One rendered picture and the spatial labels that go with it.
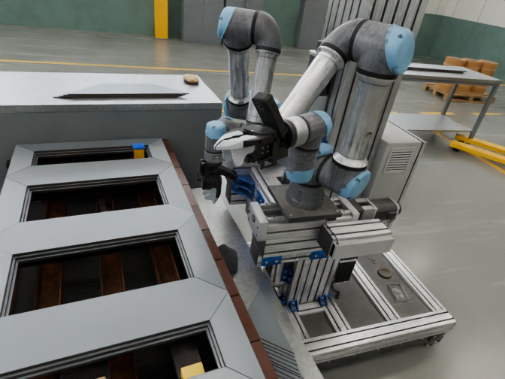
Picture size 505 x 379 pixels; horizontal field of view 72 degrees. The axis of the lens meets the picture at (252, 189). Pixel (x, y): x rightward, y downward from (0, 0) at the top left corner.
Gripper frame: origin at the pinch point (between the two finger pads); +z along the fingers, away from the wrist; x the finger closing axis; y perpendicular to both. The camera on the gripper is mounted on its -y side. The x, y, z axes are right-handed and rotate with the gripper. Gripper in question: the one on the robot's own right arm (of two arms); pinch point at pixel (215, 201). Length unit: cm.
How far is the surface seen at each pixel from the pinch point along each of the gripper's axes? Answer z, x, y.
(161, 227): 5.7, 5.7, 24.0
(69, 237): 6, 4, 57
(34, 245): 6, 5, 68
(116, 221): 5.6, -2.1, 40.0
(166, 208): 5.6, -6.5, 19.6
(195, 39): 79, -821, -210
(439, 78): -2, -193, -348
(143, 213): 5.6, -5.3, 29.1
